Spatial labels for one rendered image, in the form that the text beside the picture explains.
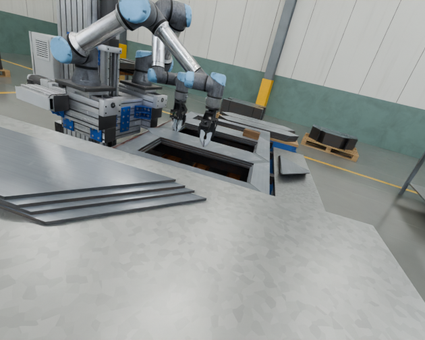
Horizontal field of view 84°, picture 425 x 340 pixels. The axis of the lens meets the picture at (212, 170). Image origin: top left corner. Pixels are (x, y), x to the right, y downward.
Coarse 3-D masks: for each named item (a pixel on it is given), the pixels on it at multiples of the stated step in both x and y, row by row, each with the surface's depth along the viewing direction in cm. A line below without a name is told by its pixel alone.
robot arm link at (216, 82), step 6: (210, 78) 110; (216, 78) 108; (222, 78) 108; (210, 84) 109; (216, 84) 109; (222, 84) 109; (210, 90) 111; (216, 90) 110; (222, 90) 111; (210, 96) 112; (216, 96) 111; (222, 96) 114
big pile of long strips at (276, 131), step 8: (224, 112) 245; (232, 120) 218; (240, 120) 225; (248, 120) 233; (256, 120) 242; (256, 128) 214; (264, 128) 216; (272, 128) 222; (280, 128) 230; (288, 128) 239; (272, 136) 213; (280, 136) 212; (288, 136) 210; (296, 136) 215
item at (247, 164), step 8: (184, 128) 174; (192, 128) 176; (232, 128) 204; (240, 128) 203; (224, 136) 173; (232, 136) 173; (152, 144) 128; (168, 144) 136; (176, 144) 136; (184, 144) 136; (248, 144) 171; (256, 144) 168; (200, 152) 134; (208, 152) 134; (224, 160) 132; (232, 160) 132; (240, 160) 132; (264, 160) 139; (248, 168) 131; (248, 176) 119
